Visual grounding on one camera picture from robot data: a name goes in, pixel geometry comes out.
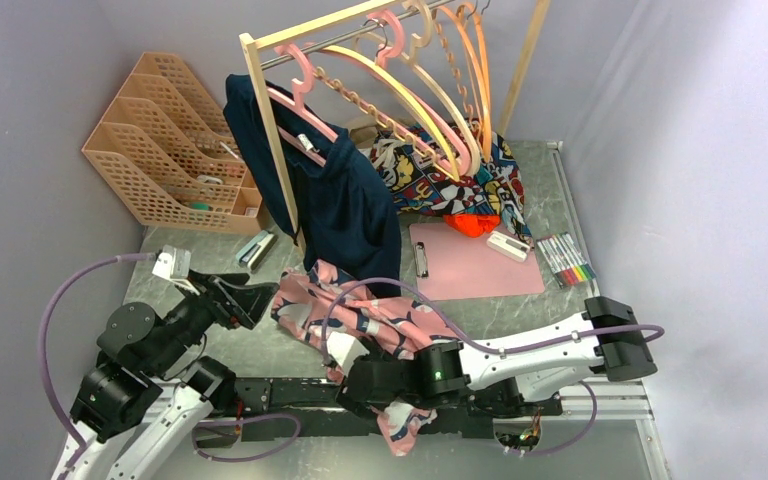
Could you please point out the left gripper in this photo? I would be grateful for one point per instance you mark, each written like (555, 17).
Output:
(226, 295)

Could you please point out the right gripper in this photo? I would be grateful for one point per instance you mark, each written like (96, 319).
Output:
(343, 394)

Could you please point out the pink patterned shorts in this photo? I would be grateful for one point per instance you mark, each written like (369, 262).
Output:
(323, 307)

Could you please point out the yellow hanger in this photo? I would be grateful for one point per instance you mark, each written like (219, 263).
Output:
(390, 89)

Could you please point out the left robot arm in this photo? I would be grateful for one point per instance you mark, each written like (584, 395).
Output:
(130, 413)

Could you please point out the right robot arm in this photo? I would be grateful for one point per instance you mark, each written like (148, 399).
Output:
(507, 376)

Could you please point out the navy blue shorts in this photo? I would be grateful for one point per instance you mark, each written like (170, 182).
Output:
(346, 214)

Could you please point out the pink hanger with navy shorts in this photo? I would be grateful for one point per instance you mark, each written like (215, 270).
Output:
(296, 103)

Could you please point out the tan wavy hanger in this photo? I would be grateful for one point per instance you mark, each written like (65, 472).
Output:
(379, 118)

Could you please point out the orange hanger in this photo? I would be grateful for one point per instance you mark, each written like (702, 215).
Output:
(469, 24)

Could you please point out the grey stapler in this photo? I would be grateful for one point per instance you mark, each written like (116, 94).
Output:
(253, 253)

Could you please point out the pink clipboard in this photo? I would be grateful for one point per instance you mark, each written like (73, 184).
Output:
(460, 267)

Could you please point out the beige plastic file organizer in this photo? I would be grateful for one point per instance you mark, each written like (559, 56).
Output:
(164, 147)

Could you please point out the orange cloth item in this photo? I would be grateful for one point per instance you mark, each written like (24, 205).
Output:
(473, 225)

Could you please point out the white eraser box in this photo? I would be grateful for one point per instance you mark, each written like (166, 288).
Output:
(508, 246)

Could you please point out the set of coloured markers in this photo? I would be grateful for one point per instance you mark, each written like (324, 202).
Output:
(565, 260)

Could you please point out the colourful cartoon print cloth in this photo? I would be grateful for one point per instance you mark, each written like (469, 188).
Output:
(418, 187)

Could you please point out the wooden clothes rack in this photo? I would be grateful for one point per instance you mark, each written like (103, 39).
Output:
(269, 69)

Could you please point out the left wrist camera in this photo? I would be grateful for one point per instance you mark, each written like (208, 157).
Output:
(173, 265)

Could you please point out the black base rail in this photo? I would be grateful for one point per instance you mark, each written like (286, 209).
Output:
(313, 402)

